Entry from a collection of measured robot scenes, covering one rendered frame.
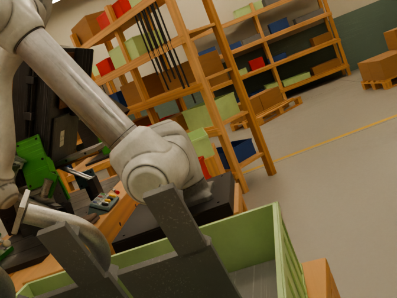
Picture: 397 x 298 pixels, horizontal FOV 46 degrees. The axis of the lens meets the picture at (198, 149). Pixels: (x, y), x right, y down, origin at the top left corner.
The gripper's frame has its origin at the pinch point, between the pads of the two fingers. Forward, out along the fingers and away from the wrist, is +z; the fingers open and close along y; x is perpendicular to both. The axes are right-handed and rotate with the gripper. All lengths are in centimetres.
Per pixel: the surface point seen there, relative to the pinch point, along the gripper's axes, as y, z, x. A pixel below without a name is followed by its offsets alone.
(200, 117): -2, 283, -58
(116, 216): -48.7, -0.5, -0.1
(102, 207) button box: -43.3, -3.8, -1.6
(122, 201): -44.8, 11.8, -4.0
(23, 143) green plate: 2.2, 4.4, -8.4
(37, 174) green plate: -9.0, 4.5, 0.5
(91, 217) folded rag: -44.5, -14.2, 1.0
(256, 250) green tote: -101, -73, -25
